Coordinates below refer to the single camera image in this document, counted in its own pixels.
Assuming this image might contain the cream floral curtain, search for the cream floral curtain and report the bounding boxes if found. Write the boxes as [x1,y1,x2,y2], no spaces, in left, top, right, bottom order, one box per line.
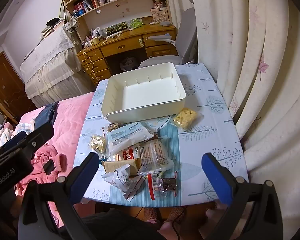
[189,0,300,240]

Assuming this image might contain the dark green snack bag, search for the dark green snack bag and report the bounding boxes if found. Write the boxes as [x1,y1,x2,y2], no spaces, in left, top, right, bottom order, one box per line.
[106,22,128,36]

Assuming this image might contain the lace cloth covered furniture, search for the lace cloth covered furniture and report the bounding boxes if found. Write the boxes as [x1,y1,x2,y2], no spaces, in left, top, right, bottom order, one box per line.
[20,26,97,108]

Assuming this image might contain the pink fleece garment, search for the pink fleece garment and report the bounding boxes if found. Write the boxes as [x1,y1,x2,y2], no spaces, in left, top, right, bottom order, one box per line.
[15,142,68,198]

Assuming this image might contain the pale blue flat packet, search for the pale blue flat packet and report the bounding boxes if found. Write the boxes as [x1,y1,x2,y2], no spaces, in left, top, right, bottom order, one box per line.
[106,123,154,155]

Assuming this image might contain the yellow puffed snack packet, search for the yellow puffed snack packet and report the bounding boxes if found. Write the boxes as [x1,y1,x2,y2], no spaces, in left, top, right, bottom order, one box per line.
[170,108,203,132]

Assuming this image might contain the red and white snack packet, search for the red and white snack packet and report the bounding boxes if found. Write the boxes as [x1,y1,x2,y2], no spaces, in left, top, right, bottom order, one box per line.
[117,145,140,161]

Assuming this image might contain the blue jeans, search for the blue jeans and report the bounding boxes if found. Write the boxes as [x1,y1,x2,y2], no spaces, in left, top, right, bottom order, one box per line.
[34,101,59,132]

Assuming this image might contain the wooden bookshelf hutch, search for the wooden bookshelf hutch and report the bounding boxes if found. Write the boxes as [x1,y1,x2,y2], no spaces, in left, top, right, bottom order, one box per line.
[55,0,173,34]

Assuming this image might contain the tree print tablecloth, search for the tree print tablecloth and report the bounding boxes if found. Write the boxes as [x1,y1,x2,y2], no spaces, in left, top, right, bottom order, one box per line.
[72,63,249,204]

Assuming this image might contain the grey office chair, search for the grey office chair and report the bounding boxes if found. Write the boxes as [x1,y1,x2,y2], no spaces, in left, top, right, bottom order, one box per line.
[137,0,199,69]

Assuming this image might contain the person's dark trousers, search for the person's dark trousers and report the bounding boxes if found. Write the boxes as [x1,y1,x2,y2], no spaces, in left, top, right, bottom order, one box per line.
[82,207,165,240]

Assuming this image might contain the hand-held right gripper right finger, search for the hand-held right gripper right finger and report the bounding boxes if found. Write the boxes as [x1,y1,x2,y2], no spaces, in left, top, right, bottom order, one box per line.
[201,152,283,240]

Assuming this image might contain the white lettered box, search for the white lettered box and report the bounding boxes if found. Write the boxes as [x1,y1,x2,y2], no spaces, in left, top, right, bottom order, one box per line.
[150,7,169,22]

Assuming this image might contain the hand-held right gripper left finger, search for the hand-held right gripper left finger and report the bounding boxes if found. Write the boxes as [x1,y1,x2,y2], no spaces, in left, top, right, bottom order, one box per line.
[17,152,100,240]

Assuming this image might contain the dark trash bag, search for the dark trash bag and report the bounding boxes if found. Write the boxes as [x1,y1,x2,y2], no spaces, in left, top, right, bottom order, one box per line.
[119,56,138,72]

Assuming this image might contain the clear nut snack packet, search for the clear nut snack packet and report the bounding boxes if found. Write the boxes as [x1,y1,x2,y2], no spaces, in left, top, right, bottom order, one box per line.
[106,122,123,133]

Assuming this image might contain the white charging cable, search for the white charging cable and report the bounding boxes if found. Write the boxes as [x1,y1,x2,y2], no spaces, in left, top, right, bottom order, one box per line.
[81,39,95,80]

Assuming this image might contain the white and blue cloth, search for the white and blue cloth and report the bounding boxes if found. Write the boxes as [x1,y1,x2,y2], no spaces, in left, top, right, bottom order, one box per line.
[0,122,32,145]

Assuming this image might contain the clear rice crisp packet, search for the clear rice crisp packet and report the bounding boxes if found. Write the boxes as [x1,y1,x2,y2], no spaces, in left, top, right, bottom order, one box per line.
[89,134,108,155]

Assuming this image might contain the white plastic storage box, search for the white plastic storage box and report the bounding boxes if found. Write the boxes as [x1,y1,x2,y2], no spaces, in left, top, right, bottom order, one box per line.
[100,62,187,123]

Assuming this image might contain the blue white foil snack packet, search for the blue white foil snack packet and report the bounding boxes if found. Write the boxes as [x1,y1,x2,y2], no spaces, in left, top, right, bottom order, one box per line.
[102,164,145,202]

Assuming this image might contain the brown paper snack packet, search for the brown paper snack packet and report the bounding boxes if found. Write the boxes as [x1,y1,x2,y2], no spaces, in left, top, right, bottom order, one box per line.
[101,159,142,175]

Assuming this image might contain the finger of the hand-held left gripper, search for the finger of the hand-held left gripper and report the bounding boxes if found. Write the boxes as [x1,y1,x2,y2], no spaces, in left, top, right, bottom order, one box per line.
[24,122,55,157]
[1,131,28,153]

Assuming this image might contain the clear packet with white label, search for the clear packet with white label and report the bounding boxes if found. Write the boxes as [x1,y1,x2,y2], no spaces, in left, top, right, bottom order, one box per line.
[137,140,174,177]

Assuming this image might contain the dark chocolate clear packet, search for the dark chocolate clear packet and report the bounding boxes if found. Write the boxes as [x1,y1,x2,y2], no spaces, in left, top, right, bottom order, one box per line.
[160,171,178,198]

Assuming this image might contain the brown wooden door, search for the brown wooden door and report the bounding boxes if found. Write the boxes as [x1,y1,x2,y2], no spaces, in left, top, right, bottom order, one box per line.
[0,51,38,125]

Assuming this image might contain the pink blanket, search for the pink blanket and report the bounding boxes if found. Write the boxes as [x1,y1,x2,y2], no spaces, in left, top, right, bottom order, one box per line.
[5,91,95,230]

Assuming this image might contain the patterned cloth bag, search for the patterned cloth bag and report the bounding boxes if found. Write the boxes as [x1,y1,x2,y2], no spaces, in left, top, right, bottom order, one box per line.
[64,17,80,32]

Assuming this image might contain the clear packet with red strip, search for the clear packet with red strip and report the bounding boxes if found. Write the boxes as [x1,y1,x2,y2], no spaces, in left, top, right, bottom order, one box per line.
[146,172,163,200]

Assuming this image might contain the small doll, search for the small doll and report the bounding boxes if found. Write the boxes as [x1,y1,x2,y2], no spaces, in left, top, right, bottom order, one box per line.
[152,0,167,10]

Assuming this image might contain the light green snack bag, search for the light green snack bag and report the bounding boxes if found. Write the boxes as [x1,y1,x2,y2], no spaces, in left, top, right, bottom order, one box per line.
[127,18,143,29]

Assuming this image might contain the wooden desk with drawers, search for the wooden desk with drawers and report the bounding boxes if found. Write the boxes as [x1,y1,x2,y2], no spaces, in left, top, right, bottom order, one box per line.
[76,25,179,85]

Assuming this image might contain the white plastic bag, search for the white plastic bag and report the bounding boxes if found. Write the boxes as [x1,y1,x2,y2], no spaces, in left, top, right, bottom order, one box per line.
[90,27,107,39]

